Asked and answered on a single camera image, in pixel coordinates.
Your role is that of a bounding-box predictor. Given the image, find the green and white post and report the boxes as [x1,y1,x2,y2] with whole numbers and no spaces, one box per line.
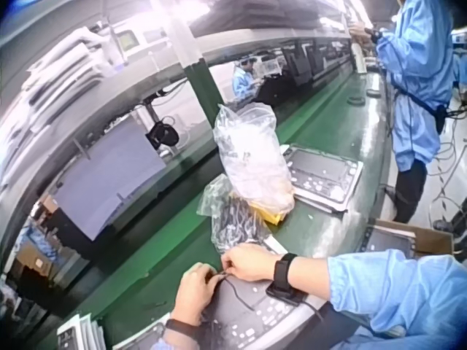
[163,0,229,117]

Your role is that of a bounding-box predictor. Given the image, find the cardboard box with device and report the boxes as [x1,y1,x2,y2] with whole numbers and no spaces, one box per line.
[363,217,455,260]

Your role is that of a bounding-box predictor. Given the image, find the plastic bag of black cables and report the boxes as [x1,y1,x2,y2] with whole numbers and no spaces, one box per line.
[196,174,273,257]

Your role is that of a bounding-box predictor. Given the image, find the grey device panel on tray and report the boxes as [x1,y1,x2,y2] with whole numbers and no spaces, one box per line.
[279,144,365,213]

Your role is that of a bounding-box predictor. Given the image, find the person's right hand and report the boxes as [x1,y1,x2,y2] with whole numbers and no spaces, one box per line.
[220,243,282,283]

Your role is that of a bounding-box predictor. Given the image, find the bundle of white cables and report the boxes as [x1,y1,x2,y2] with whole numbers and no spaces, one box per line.
[425,105,467,229]

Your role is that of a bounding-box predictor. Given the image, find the row of black monitors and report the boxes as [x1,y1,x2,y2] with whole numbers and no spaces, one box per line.
[279,39,352,88]

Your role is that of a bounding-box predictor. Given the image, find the yellow box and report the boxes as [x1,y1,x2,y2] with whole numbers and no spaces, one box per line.
[251,203,290,225]

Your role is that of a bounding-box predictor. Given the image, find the large clear plastic bag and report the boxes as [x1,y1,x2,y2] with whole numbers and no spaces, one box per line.
[212,103,296,217]

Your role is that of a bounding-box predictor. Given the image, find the overhead shelf with foam sheets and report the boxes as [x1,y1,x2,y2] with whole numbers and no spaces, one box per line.
[0,0,353,205]

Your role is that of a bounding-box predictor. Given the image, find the black wrist band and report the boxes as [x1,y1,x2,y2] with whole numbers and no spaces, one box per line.
[163,318,200,343]
[265,252,311,304]

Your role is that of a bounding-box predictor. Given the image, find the grey device control panel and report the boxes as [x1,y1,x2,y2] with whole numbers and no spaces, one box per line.
[198,271,331,350]

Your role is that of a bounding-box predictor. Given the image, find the black hanging scanner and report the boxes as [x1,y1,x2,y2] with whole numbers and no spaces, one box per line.
[144,115,180,151]

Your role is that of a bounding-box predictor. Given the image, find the thin black cable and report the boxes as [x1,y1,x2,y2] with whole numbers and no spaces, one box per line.
[217,273,257,312]

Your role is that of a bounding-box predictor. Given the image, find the person's left hand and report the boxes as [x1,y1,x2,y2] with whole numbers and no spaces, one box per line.
[170,262,224,328]

